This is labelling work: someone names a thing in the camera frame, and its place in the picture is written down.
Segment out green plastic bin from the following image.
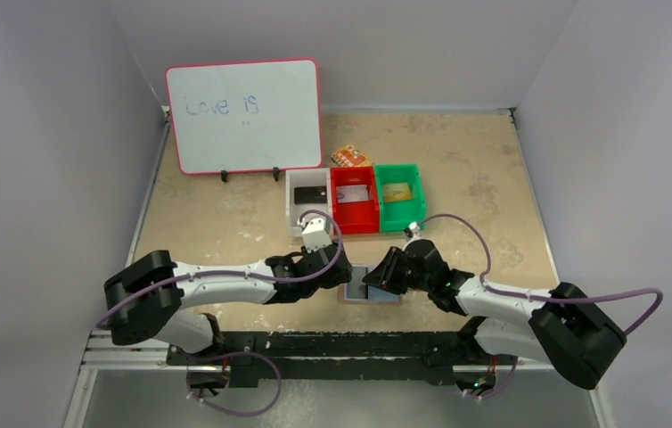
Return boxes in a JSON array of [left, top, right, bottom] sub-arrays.
[[374, 164, 427, 233]]

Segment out white plastic bin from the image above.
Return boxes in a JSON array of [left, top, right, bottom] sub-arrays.
[[285, 169, 332, 238]]

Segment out red plastic bin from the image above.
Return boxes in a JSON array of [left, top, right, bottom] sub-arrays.
[[330, 167, 380, 235]]

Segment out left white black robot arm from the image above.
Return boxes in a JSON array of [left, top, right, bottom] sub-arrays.
[[96, 243, 353, 354]]

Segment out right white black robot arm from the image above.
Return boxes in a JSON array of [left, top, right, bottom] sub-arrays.
[[364, 239, 627, 390]]

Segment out gold credit card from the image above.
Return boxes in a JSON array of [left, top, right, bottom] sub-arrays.
[[381, 182, 413, 203]]

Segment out silver credit card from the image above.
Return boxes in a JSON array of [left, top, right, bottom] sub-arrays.
[[336, 185, 370, 203]]

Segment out orange spiral notebook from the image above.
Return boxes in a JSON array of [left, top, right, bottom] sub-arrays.
[[331, 144, 373, 168]]

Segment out pink framed whiteboard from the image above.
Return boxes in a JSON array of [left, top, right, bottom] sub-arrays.
[[164, 58, 323, 175]]

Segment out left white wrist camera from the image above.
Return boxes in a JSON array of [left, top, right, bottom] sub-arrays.
[[299, 216, 332, 253]]

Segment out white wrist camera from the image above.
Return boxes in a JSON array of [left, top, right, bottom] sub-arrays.
[[403, 222, 421, 242], [299, 216, 332, 253]]

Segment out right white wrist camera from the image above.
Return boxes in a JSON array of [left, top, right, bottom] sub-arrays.
[[403, 222, 421, 242]]

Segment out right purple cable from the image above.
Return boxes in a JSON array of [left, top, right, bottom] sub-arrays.
[[411, 213, 665, 403]]

